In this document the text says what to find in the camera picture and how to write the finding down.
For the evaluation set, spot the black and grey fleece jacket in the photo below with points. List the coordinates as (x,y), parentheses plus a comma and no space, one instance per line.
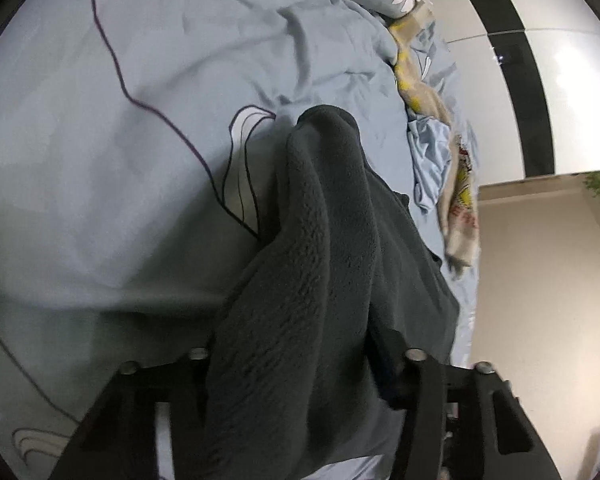
(289,385)

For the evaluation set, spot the beige cartoon print garment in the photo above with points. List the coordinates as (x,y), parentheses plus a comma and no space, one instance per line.
(444,173)

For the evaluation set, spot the blue floral duvet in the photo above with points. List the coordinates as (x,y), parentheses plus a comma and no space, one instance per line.
(136,139)

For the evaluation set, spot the white wardrobe with black stripe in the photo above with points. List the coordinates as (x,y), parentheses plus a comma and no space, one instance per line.
(530,81)

